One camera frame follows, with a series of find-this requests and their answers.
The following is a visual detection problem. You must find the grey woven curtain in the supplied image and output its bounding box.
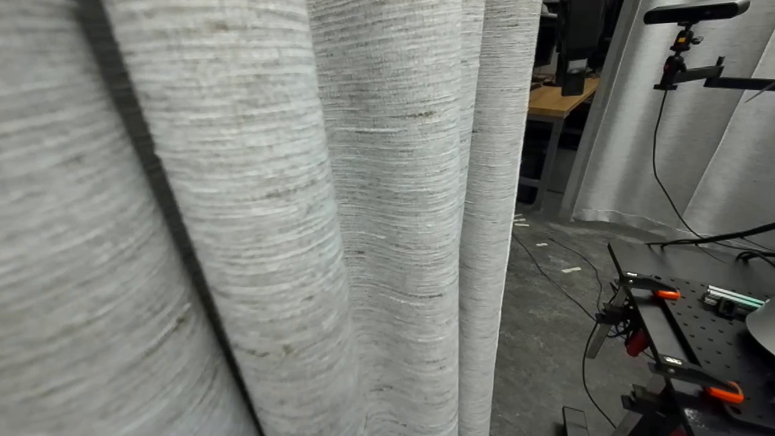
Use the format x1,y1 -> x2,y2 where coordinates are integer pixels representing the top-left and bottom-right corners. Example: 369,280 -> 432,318
0,0 -> 540,436

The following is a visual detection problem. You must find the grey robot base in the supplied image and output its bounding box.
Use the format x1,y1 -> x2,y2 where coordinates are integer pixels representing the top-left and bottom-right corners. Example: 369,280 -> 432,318
746,299 -> 775,356

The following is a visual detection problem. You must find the white background curtain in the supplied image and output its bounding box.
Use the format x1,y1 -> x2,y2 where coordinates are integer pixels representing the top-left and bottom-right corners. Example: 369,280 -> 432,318
563,0 -> 775,234

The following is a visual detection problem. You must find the wooden desk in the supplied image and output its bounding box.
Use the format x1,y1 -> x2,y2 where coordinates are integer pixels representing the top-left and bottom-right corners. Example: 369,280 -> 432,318
528,77 -> 599,208

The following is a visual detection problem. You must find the upper orange black clamp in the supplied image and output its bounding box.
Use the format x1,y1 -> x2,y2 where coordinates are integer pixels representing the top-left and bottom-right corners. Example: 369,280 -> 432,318
586,276 -> 684,359

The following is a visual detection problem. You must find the orange black clamp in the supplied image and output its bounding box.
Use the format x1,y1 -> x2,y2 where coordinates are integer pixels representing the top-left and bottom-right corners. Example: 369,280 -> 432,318
621,353 -> 746,414
586,276 -> 684,359

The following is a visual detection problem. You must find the lower orange black clamp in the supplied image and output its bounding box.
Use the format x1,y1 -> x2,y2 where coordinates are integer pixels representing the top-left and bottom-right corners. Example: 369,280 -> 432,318
621,353 -> 746,414

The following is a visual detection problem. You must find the green white small box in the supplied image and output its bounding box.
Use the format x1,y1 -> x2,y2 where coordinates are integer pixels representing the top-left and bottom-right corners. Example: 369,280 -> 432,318
704,285 -> 767,318

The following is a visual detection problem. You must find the black perforated table board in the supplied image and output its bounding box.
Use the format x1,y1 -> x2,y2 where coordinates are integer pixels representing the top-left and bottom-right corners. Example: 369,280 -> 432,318
609,244 -> 775,436

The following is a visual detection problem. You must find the black floor cable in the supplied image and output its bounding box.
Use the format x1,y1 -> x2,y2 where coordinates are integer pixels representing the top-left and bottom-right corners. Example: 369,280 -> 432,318
511,231 -> 621,431

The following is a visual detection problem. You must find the black hanging cable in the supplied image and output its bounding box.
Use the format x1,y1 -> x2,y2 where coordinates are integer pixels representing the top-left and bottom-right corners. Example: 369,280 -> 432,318
650,87 -> 708,242

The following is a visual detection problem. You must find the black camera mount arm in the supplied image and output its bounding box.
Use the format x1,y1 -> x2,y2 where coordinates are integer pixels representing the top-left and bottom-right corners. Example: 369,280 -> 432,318
656,22 -> 775,93

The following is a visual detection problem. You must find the black camera on mount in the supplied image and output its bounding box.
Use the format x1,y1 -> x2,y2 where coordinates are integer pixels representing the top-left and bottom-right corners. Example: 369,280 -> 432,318
644,0 -> 750,25

